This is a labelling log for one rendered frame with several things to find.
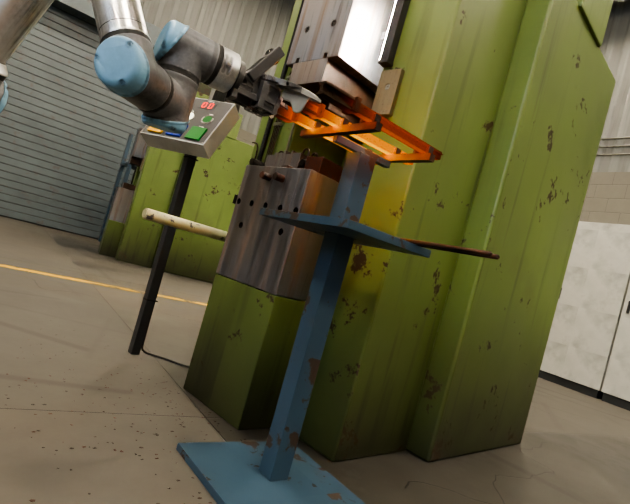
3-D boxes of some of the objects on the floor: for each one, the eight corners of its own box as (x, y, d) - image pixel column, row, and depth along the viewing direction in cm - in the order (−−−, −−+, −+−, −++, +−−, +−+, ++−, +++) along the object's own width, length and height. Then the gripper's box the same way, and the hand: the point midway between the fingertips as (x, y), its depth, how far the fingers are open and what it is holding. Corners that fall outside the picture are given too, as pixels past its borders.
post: (131, 354, 210) (198, 123, 213) (127, 351, 213) (193, 123, 216) (139, 355, 213) (205, 126, 216) (135, 352, 215) (201, 127, 219)
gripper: (209, 101, 114) (276, 133, 126) (246, 89, 98) (319, 127, 110) (219, 67, 114) (285, 102, 126) (258, 50, 98) (329, 92, 110)
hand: (305, 103), depth 118 cm, fingers open, 14 cm apart
